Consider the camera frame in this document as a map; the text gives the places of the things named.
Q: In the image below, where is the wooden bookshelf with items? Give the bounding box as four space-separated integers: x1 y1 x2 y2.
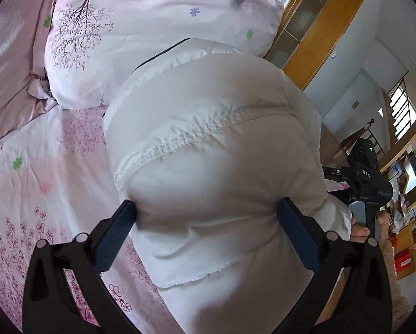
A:
379 120 416 281

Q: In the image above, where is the pink floral upper pillow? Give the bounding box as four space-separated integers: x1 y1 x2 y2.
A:
0 0 56 139

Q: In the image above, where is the white puffer down jacket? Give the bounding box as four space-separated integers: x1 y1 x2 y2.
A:
103 38 351 333

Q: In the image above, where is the window with metal bars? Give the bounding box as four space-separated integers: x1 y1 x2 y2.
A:
387 75 416 140

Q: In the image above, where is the person's right hand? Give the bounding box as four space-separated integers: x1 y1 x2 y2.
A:
349 210 391 244

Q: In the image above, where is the pink floral pillow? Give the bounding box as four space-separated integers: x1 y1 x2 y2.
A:
44 0 283 109
0 0 56 139

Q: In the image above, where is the pink floral lower pillow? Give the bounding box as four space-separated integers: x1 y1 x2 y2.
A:
44 0 283 109

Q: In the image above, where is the wooden headboard shelf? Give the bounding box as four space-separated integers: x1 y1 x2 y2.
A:
265 0 363 90

